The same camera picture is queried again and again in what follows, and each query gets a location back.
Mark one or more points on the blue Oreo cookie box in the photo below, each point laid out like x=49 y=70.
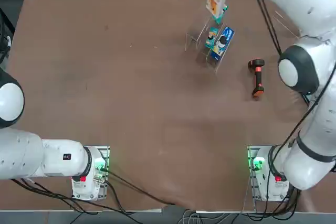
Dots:
x=222 y=41

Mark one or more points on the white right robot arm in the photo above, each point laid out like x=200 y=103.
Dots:
x=302 y=11

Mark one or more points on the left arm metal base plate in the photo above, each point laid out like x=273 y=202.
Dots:
x=106 y=153

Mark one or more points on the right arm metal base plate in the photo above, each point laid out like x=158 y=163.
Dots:
x=250 y=153

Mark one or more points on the teal cartoon snack packet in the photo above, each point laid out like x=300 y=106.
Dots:
x=211 y=37
x=220 y=19

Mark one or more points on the white cookie box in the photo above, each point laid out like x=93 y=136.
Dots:
x=214 y=5

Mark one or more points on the orange black barcode scanner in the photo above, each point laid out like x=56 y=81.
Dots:
x=258 y=77

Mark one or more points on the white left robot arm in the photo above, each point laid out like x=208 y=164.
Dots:
x=26 y=153

